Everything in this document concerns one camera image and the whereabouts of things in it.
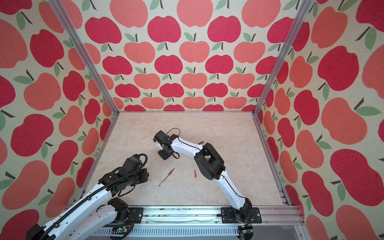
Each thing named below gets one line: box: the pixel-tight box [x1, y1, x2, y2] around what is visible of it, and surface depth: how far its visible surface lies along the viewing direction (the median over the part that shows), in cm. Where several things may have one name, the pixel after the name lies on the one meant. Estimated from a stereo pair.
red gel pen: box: [158, 167, 175, 187], surface depth 88 cm
